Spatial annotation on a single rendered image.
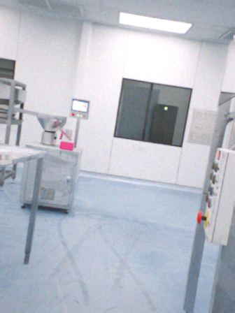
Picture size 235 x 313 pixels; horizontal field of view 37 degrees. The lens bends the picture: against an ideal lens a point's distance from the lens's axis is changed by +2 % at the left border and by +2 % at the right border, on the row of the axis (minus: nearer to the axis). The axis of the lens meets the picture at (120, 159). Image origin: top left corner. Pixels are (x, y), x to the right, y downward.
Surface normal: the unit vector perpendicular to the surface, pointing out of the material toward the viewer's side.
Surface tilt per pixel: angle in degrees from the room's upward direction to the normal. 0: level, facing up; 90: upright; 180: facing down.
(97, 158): 90
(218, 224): 90
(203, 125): 90
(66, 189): 90
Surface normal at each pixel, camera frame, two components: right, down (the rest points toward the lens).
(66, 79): 0.03, 0.11
